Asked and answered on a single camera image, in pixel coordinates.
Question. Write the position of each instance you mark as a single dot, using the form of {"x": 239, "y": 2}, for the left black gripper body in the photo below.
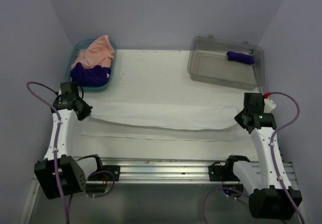
{"x": 85, "y": 108}

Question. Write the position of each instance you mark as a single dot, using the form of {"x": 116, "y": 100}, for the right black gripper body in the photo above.
{"x": 239, "y": 118}

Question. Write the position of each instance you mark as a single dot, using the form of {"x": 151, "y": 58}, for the purple towel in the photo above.
{"x": 240, "y": 57}
{"x": 97, "y": 76}

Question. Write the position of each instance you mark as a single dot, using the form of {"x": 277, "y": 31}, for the white towel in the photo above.
{"x": 161, "y": 121}

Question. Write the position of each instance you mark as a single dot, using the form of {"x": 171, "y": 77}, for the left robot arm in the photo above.
{"x": 59, "y": 174}

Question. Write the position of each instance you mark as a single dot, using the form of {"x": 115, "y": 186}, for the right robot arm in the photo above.
{"x": 271, "y": 194}

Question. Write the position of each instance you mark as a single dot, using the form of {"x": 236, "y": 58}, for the pink towel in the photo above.
{"x": 99, "y": 53}

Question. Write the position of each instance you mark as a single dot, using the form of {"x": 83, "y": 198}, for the grey transparent plastic bin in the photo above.
{"x": 208, "y": 63}

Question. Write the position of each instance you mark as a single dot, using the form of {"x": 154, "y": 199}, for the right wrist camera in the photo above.
{"x": 269, "y": 104}

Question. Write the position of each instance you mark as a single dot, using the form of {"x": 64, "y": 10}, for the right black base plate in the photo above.
{"x": 221, "y": 173}

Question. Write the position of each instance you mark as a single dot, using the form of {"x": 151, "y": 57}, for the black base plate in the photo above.
{"x": 106, "y": 174}
{"x": 221, "y": 173}

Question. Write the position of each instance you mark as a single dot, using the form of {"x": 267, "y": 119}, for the aluminium mounting rail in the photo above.
{"x": 138, "y": 171}

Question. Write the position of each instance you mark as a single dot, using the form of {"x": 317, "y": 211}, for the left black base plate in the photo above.
{"x": 106, "y": 174}

